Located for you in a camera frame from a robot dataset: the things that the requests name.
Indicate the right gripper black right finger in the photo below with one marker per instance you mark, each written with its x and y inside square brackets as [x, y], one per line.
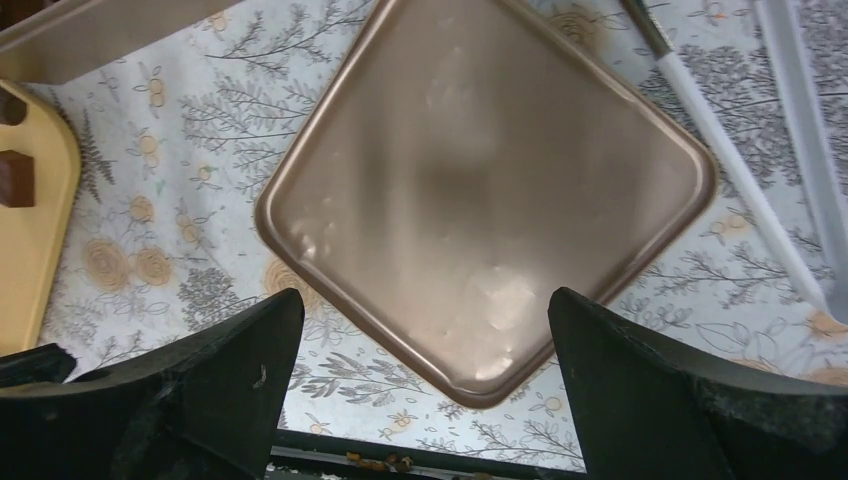
[646, 406]

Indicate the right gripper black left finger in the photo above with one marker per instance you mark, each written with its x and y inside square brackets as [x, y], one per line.
[203, 407]

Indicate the brown square chocolate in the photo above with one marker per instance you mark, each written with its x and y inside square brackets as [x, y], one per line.
[17, 180]

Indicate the gold chocolate box tin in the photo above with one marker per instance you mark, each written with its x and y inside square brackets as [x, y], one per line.
[53, 42]

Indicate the yellow plastic tray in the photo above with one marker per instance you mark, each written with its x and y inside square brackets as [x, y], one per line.
[31, 238]

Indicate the floral patterned table mat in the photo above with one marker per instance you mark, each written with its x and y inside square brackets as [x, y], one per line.
[177, 139]

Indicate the rose gold tin lid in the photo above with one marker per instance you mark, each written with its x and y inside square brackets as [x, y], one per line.
[466, 161]

